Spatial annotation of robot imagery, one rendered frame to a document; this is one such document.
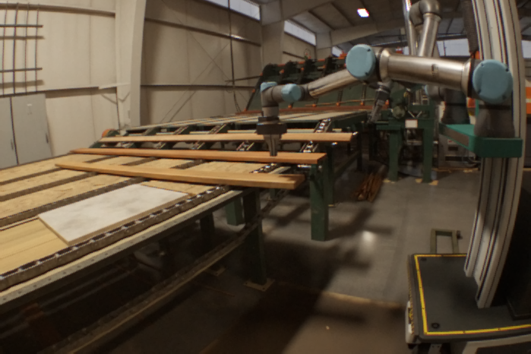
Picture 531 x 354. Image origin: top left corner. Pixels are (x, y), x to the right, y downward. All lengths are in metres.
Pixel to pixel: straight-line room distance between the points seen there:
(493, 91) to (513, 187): 0.48
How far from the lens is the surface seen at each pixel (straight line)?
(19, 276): 0.91
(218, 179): 1.38
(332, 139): 2.25
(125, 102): 7.75
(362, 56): 0.93
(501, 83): 0.83
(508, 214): 1.23
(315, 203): 2.45
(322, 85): 1.20
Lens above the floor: 1.21
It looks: 10 degrees down
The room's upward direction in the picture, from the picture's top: 4 degrees counter-clockwise
